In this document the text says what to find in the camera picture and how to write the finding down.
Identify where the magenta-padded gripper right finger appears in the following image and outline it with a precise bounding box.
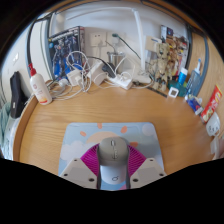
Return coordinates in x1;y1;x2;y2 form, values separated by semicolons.
126;143;167;190

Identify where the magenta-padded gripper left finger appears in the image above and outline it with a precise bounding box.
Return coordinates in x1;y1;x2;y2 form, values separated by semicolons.
59;143;102;191

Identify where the grey and white computer mouse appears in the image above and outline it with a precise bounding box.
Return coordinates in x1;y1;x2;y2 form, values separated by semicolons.
97;137;131;185

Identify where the blue cartoon sun mouse pad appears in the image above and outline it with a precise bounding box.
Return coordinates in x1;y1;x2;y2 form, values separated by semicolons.
58;121;165;191

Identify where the white mug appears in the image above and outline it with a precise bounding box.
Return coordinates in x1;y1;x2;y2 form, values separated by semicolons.
205;111;222;137

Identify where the blue snack packet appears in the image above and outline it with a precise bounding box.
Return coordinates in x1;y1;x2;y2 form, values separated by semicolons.
186;95;204;116

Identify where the teal blanket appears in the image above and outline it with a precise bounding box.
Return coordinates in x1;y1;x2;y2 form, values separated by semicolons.
0;101;13;158

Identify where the white red-pump lotion bottle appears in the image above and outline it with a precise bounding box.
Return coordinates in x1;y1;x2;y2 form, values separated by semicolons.
27;63;53;106

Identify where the white power strip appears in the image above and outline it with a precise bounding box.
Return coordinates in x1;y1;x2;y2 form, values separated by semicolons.
109;74;134;91

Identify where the red chip can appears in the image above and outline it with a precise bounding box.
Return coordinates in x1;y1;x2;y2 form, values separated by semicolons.
200;84;223;124

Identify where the white charger block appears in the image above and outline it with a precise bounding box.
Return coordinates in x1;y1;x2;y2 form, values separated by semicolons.
88;59;108;86
66;68;83;87

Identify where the black bag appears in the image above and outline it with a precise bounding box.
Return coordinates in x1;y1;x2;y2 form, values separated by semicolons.
9;70;29;119

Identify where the blue tube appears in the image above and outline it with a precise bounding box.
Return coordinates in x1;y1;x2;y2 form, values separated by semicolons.
177;67;189;86

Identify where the blue spray bottle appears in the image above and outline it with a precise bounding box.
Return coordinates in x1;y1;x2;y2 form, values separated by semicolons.
185;58;203;98

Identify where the metal cup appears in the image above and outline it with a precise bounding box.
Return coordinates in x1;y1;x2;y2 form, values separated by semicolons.
106;50;126;68

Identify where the robot model kit box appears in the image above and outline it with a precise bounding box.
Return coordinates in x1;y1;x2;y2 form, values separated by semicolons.
47;25;86;81

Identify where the colourful printed box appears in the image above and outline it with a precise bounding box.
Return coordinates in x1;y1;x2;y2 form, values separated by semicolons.
160;24;189;73

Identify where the white desk lamp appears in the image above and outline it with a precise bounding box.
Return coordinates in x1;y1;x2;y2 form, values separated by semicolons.
74;6;153;84

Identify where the small white square frame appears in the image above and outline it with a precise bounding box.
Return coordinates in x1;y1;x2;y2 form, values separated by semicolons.
167;86;180;99

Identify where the white charging cable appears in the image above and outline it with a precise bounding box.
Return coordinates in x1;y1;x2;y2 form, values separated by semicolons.
51;50;154;101

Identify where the grey metal bed frame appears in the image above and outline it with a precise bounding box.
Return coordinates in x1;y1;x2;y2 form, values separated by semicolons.
24;11;209;98

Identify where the dark green cable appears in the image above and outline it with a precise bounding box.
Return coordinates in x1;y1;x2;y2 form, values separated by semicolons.
111;32;143;61

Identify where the white wall outlet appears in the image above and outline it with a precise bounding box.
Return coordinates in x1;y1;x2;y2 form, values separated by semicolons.
89;31;108;48

